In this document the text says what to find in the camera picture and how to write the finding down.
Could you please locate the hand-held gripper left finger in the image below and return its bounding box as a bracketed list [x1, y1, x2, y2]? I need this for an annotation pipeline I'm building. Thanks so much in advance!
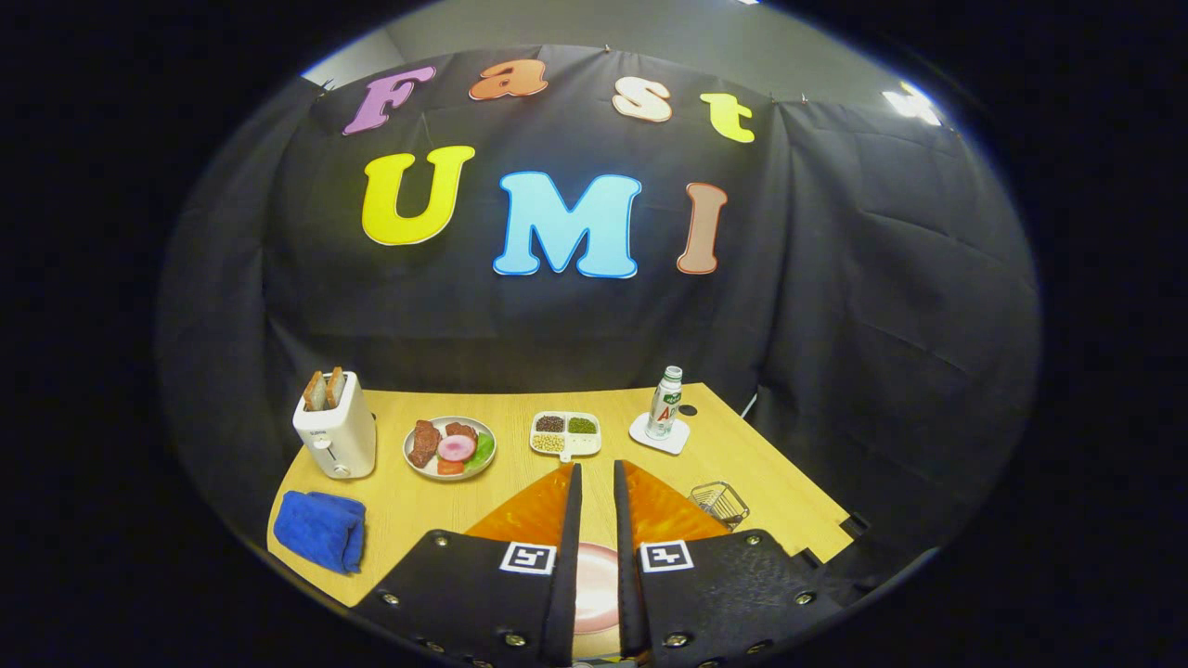
[353, 462, 584, 668]

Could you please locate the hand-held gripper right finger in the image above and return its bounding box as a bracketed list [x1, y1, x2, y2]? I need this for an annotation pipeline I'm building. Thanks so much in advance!
[613, 459, 841, 668]

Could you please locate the pink plate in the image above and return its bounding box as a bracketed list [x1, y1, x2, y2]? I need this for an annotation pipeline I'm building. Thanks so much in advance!
[574, 543, 620, 636]

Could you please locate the white divided bean dish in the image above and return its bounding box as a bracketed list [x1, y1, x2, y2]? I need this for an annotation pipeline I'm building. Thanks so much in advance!
[529, 411, 602, 462]

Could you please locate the white square coaster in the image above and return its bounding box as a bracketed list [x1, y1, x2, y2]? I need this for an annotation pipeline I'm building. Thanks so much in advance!
[628, 413, 691, 456]

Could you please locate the clear plastic drink bottle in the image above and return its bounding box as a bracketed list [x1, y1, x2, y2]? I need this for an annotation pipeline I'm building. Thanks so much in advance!
[645, 366, 684, 439]

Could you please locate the grey food plate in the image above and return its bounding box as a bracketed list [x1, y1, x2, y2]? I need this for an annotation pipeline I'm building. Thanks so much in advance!
[403, 416, 497, 482]

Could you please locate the long brown meat slice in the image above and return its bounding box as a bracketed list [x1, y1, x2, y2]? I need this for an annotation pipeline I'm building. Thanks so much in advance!
[408, 419, 441, 468]

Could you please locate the blue folded cloth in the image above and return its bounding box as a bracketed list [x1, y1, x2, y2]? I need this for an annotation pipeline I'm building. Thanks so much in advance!
[273, 491, 368, 574]

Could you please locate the white toaster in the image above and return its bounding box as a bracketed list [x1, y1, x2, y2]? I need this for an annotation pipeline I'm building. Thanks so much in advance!
[292, 371, 378, 480]

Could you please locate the ceiling light panel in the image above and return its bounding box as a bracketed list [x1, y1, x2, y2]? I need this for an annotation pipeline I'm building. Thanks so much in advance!
[882, 82, 943, 126]

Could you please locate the metal wire basket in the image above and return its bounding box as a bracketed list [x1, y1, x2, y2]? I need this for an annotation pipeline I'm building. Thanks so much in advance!
[689, 481, 751, 532]

